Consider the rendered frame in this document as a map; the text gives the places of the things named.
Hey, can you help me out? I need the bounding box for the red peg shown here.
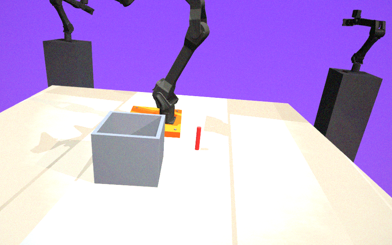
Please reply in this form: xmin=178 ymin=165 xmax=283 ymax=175
xmin=195 ymin=126 xmax=201 ymax=150

